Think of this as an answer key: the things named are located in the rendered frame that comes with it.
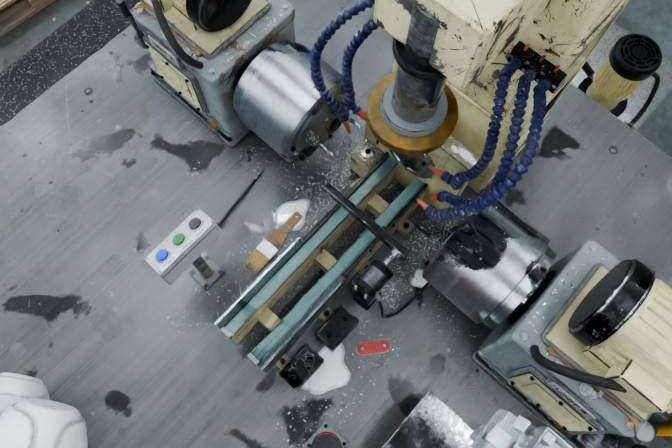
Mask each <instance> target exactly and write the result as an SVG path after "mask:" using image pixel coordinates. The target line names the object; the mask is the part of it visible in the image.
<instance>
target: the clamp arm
mask: <svg viewBox="0 0 672 448"><path fill-rule="evenodd" d="M323 191H324V192H325V193H326V194H327V195H328V196H329V197H330V198H332V199H333V200H334V201H335V202H336V203H337V204H339V205H340V206H341V207H342V208H343V209H344V210H346V211H347V212H348V213H349V214H350V215H351V216H353V217H354V218H355V219H356V220H357V221H358V222H360V223H361V224H362V225H363V226H364V227H365V228H367V229H368V230H369V231H370V232H371V233H372V234H374V235H375V236H376V237H377V238H378V239H379V240H380V241H382V242H383V243H384V244H385V245H386V246H387V247H389V248H390V249H391V250H393V251H391V252H393V253H394V251H396V252H395V253H394V254H395V255H396V256H397V254H399V255H398V256H397V258H398V257H400V258H401V259H403V258H404V257H405V256H406V255H407V253H408V251H409V250H408V249H407V248H406V247H404V246H403V245H402V244H401V243H400V242H399V241H397V240H396V239H395V238H394V237H393V236H392V235H390V234H389V233H388V232H387V229H386V228H385V227H384V226H383V227H381V226H380V225H379V224H377V223H376V222H375V221H374V220H373V219H372V218H370V217H369V216H368V215H367V214H366V213H365V212H363V211H362V210H361V209H360V208H359V207H357V206H356V205H355V204H354V203H353V202H352V201H350V200H349V199H348V198H347V197H346V196H345V195H343V194H342V193H341V192H340V191H339V190H338V187H337V186H336V185H334V186H333V185H332V184H330V183H329V182H327V183H326V184H325V185H324V186H323Z"/></svg>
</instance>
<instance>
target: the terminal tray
mask: <svg viewBox="0 0 672 448"><path fill-rule="evenodd" d="M529 433H530V434H529V436H523V439H524V441H523V442H519V443H518V445H519V446H520V447H519V448H572V447H571V446H570V445H569V444H567V443H566V442H565V441H564V440H563V439H562V438H561V437H559V436H558V435H557V434H556V433H555V432H554V431H553V430H551V429H550V428H549V427H539V428H534V429H531V430H530V432H529ZM548 436H552V437H553V441H552V442H549V441H548V440H547V437H548Z"/></svg>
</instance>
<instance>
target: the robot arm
mask: <svg viewBox="0 0 672 448"><path fill-rule="evenodd" d="M0 448H88V436H87V427H86V422H85V419H84V418H83V417H82V415H81V413H80V411H78V410H77V409H76V408H74V407H72V406H70V405H67V404H63V403H60V402H56V401H51V400H50V399H49V394H48V390H47V387H46V386H45V385H44V383H43V381H42V380H40V379H38V378H35V377H31V376H26V375H21V374H15V373H7V372H4V373H1V374H0Z"/></svg>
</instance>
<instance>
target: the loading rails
mask: <svg viewBox="0 0 672 448"><path fill-rule="evenodd" d="M397 165H398V162H397V161H396V160H394V159H393V158H392V157H391V156H389V152H387V151H386V152H385V153H384V154H383V155H382V156H381V157H380V159H379V160H378V161H377V162H376V163H375V164H373V165H372V167H371V168H370V169H369V170H368V171H367V172H366V173H365V174H364V175H363V176H362V177H361V178H356V179H355V180H354V181H353V183H352V184H351V185H350V186H349V191H348V192H347V193H346V194H345V196H346V197H347V198H348V199H349V200H350V201H352V202H353V203H354V204H355V205H356V206H357V207H359V208H360V209H361V210H362V211H364V210H365V209H368V210H369V211H370V212H371V213H372V214H373V215H375V216H376V217H377V219H376V220H375V222H376V223H377V224H379V225H380V226H381V227H383V226H384V227H385V228H386V229H387V232H388V233H389V234H390V235H391V234H392V233H393V232H394V231H395V230H396V229H397V230H398V231H399V232H400V233H401V234H402V235H404V236H405V237H406V236H407V235H408V234H409V233H410V232H411V230H412V229H413V228H414V227H415V224H413V223H412V222H411V221H410V220H409V219H408V218H407V217H408V216H409V215H410V214H411V213H412V212H413V210H414V209H415V208H416V207H417V206H418V205H419V203H418V202H417V199H420V200H421V201H422V199H423V197H424V194H425V192H426V190H427V187H428V184H427V183H425V184H424V183H423V182H422V181H420V180H419V179H418V178H417V177H415V178H414V179H413V180H412V181H411V182H410V183H409V184H408V186H407V187H406V188H405V189H404V190H403V191H402V192H401V193H400V194H399V195H398V196H397V197H396V198H395V199H394V201H393V202H392V203H391V204H389V203H388V202H386V201H385V200H384V199H383V198H382V197H380V196H379V194H380V193H381V192H382V191H383V190H384V189H385V188H386V186H387V185H388V184H389V183H390V182H391V181H392V180H393V179H394V176H395V172H396V168H397ZM354 220H355V218H354V217H353V216H351V215H350V214H349V213H348V212H347V211H346V210H344V209H343V208H342V207H341V206H340V205H339V204H337V203H336V204H335V205H334V206H333V207H332V208H331V209H330V210H329V211H328V212H326V214H325V215H324V216H323V217H322V218H318V219H317V220H316V221H315V222H314V223H313V224H312V225H311V226H310V227H309V229H310V231H309V232H308V233H307V234H306V235H305V236H303V237H302V239H300V238H299V237H298V238H297V239H296V240H295V241H294V242H293V243H292V244H291V245H290V246H289V247H288V248H287V249H286V250H285V251H284V252H283V253H282V254H281V255H280V256H279V257H278V258H277V259H276V260H275V261H274V263H273V264H272V265H271V266H270V267H269V268H268V269H267V270H266V271H265V272H264V273H263V274H262V275H261V276H260V277H259V278H258V279H257V280H256V281H255V282H254V283H253V284H252V285H251V286H250V287H249V288H248V289H247V290H246V291H245V292H244V293H243V294H242V295H241V296H240V298H239V299H238V300H237V301H236V302H235V303H234V304H233V305H232V306H231V307H230V308H229V309H228V310H227V311H226V312H225V313H224V314H223V315H222V316H221V317H220V318H219V319H218V320H217V321H216V322H215V323H214V324H215V325H216V326H218V327H219V328H220V330H221V331H222V332H223V333H224V334H225V335H226V336H227V337H228V338H230V339H231V340H232V341H233V342H234V343H235V344H238V343H239V342H240V341H241V340H242V339H243V337H244V336H245V335H246V334H247V333H248V332H249V331H250V330H251V329H252V328H253V327H254V326H255V325H256V324H257V323H258V322H260V323H261V324H262V325H263V326H264V327H265V328H266V329H267V330H268V331H269V332H270V333H269V334H268V335H267V336H266V338H265V339H264V340H263V341H262V342H261V343H260V344H259V345H258V346H257V347H256V348H255V349H254V350H253V351H252V353H249V354H248V357H249V358H250V359H251V360H252V361H253V362H254V363H255V364H256V365H257V366H258V367H259V368H260V369H261V370H263V371H264V372H265V373H266V374H267V375H268V374H269V372H270V371H271V370H272V369H273V368H274V367H275V366H277V367H278V368H279V369H280V370H281V371H282V370H283V369H284V367H285V366H286V365H287V364H288V363H289V362H290V361H291V360H292V358H291V357H290V356H289V355H288V354H287V353H288V352H289V351H290V349H291V348H292V347H293V346H294V345H295V344H296V343H297V342H298V341H299V340H300V339H301V337H302V336H303V335H304V334H305V333H306V332H307V331H308V330H309V329H310V328H311V326H312V325H313V324H314V323H315V322H316V321H317V320H318V319H320V320H321V321H322V322H323V323H325V322H326V321H327V320H328V319H329V318H330V317H331V316H332V315H333V313H334V312H335V311H334V310H333V309H332V308H331V307H330V306H331V305H332V304H333V302H334V301H335V300H336V299H337V298H338V297H339V296H340V295H341V294H342V293H343V291H344V290H345V285H346V284H347V283H348V281H349V280H350V279H351V278H352V277H353V276H354V275H355V274H356V273H357V272H358V273H359V274H361V273H362V272H363V271H364V270H365V269H366V268H367V267H368V266H369V263H370V261H369V258H370V257H371V256H372V255H373V254H374V253H375V252H376V251H377V250H378V249H379V248H380V246H381V245H382V244H383V242H382V241H380V240H379V239H378V238H377V237H376V236H375V235H374V234H372V233H371V232H370V231H369V230H368V229H366V231H365V232H364V233H363V234H362V235H361V236H360V237H359V238H358V239H357V240H356V241H355V242H354V243H353V244H352V245H351V247H350V248H349V249H348V250H347V251H346V252H345V253H344V254H343V255H342V256H341V257H340V258H339V259H338V260H337V259H336V258H335V257H333V256H332V255H331V254H330V253H329V252H328V251H327V249H328V248H329V247H330V246H331V245H332V243H333V242H334V241H335V240H336V239H337V238H338V237H339V236H340V235H341V234H342V233H343V232H344V231H345V230H346V229H347V228H348V227H349V226H350V224H351V223H352V222H353V221H354ZM314 263H315V264H316V265H317V266H318V267H319V268H320V269H322V270H323V271H324V272H325V274H324V275H323V277H322V278H321V279H320V280H319V281H318V282H317V283H316V284H315V285H314V286H313V287H312V288H311V289H310V290H309V292H308V293H307V294H306V295H305V296H304V297H303V298H302V299H301V300H300V301H299V302H298V303H297V304H296V305H295V307H294V308H293V309H292V310H291V311H290V312H289V313H288V314H287V315H286V316H285V317H284V318H283V319H282V320H281V319H280V318H279V317H278V316H277V315H276V314H275V313H274V312H273V311H272V310H271V308H272V307H273V306H274V305H275V304H276V303H277V302H278V301H279V299H280V298H281V297H282V296H283V295H284V294H285V293H286V292H287V291H288V290H289V289H290V288H291V287H292V286H293V285H294V284H295V283H296V282H297V280H298V279H299V278H300V277H301V276H302V275H303V274H304V273H305V272H306V271H307V270H308V269H309V268H310V267H311V266H312V265H313V264H314Z"/></svg>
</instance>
